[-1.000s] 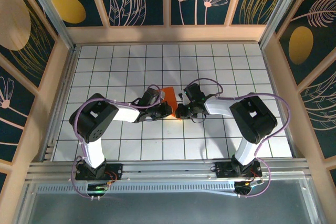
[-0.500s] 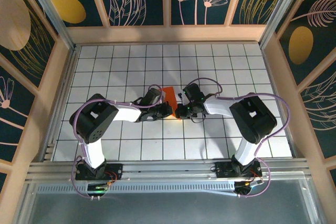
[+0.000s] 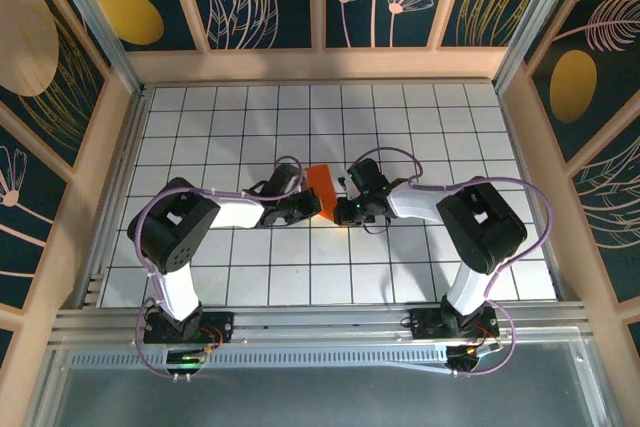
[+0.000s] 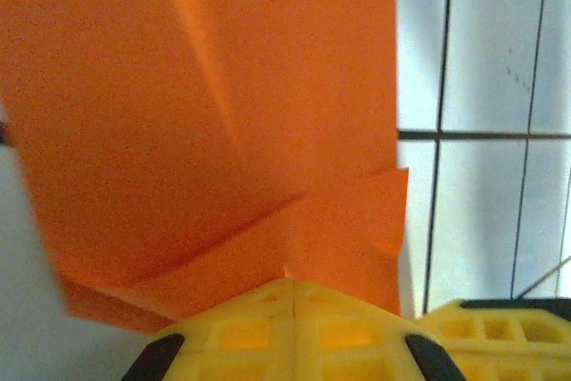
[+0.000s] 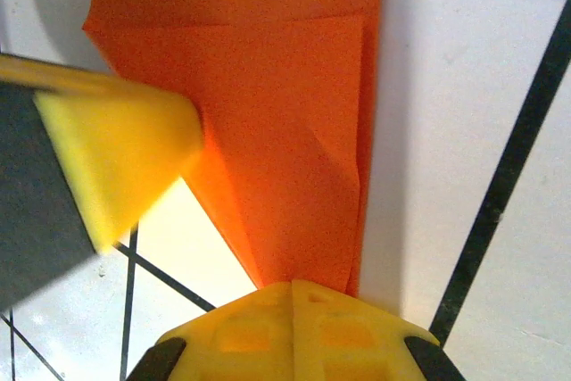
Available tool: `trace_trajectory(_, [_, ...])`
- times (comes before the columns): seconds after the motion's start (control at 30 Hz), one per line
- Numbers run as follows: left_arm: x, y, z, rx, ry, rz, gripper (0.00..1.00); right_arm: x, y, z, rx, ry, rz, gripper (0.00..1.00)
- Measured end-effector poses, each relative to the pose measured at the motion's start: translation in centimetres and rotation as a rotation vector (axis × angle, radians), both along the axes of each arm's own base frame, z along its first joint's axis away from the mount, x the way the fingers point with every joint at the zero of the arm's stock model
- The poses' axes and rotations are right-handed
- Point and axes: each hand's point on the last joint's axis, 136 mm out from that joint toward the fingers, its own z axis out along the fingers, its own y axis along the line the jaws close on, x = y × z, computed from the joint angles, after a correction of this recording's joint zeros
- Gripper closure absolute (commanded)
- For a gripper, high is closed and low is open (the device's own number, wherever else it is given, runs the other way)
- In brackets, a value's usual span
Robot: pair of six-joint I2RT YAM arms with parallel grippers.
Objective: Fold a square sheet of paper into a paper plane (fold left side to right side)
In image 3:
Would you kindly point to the orange square paper sheet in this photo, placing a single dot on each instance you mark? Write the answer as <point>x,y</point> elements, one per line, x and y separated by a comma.
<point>320,187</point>

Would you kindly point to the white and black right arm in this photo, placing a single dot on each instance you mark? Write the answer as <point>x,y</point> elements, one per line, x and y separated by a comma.
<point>480,232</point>

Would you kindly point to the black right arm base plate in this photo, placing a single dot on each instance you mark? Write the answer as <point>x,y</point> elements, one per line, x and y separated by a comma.
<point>425,324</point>

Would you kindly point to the aluminium front mounting rail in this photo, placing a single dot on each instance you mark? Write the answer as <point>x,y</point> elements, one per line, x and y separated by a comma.
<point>320,327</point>

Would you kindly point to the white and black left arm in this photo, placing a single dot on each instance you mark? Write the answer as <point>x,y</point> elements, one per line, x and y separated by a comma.
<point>175,292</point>

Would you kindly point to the aluminium corner post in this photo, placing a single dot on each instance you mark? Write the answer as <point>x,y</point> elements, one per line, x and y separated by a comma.
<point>540,12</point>
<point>95,17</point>

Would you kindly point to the aluminium side rail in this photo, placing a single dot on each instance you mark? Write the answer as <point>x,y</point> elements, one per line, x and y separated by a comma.
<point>529,187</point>
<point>120,187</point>

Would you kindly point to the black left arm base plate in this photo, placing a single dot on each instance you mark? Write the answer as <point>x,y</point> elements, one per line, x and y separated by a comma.
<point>222,324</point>

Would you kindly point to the clear cover panel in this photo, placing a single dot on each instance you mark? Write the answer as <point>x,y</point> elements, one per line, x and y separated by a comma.
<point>320,397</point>

